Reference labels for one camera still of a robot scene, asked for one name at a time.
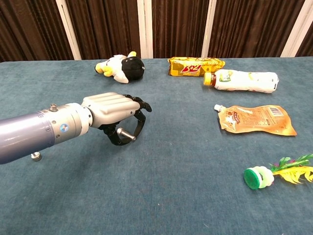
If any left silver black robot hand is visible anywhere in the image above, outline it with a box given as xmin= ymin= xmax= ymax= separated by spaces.
xmin=81 ymin=92 xmax=153 ymax=147

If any black white yellow plush toy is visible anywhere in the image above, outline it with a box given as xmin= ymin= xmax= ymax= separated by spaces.
xmin=94 ymin=50 xmax=146 ymax=85

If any yellow snack package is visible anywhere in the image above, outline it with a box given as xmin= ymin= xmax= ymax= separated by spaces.
xmin=167 ymin=56 xmax=226 ymax=77

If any blue felt table cover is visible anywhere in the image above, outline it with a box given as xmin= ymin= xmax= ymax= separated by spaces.
xmin=0 ymin=56 xmax=313 ymax=235

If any white-labelled yellow-capped drink bottle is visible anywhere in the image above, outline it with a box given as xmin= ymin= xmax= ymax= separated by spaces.
xmin=203 ymin=69 xmax=280 ymax=94

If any orange spout pouch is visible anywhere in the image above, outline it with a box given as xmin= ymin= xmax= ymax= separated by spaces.
xmin=213 ymin=104 xmax=298 ymax=137

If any green-based feather shuttlecock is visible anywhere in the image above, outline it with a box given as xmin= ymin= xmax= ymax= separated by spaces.
xmin=243 ymin=153 xmax=313 ymax=190

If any white frame post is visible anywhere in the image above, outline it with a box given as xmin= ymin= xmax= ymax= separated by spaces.
xmin=201 ymin=0 xmax=217 ymax=59
xmin=280 ymin=0 xmax=313 ymax=58
xmin=136 ymin=0 xmax=154 ymax=59
xmin=55 ymin=0 xmax=82 ymax=61

